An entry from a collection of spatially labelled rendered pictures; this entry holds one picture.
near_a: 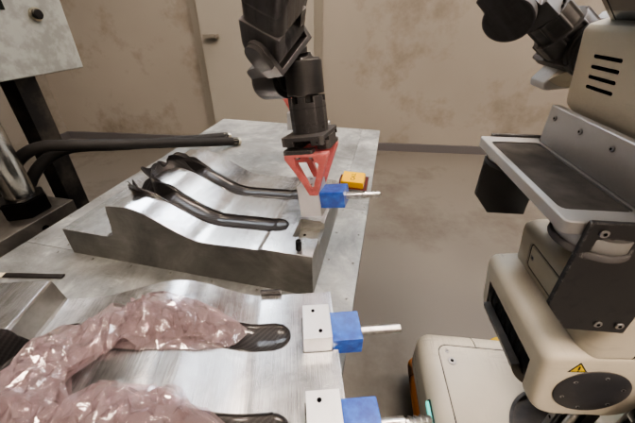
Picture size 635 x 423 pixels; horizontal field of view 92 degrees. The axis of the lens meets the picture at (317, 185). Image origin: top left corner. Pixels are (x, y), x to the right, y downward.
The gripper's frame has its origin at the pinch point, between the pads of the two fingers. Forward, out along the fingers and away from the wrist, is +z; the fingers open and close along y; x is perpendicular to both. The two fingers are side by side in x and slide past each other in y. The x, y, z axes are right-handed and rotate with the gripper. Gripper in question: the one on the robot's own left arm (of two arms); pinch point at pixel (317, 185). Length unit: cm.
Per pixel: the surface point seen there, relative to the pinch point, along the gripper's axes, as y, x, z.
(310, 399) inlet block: 26.1, 4.4, 14.0
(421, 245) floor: -124, 22, 85
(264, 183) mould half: -14.0, -16.9, 4.3
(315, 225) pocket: -2.5, -2.2, 8.8
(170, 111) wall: -226, -215, -3
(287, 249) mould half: 6.4, -4.4, 8.8
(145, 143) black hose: -26, -58, -5
